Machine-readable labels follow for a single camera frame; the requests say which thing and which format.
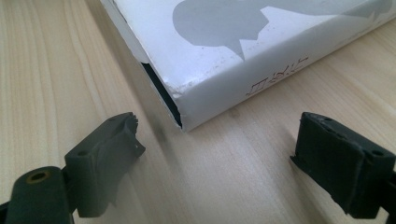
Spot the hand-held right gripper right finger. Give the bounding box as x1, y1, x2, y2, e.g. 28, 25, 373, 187
290, 111, 396, 219

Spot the white book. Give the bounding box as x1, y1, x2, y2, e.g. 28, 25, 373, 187
99, 0, 396, 133

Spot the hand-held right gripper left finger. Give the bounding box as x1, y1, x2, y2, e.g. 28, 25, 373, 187
64, 111, 147, 218

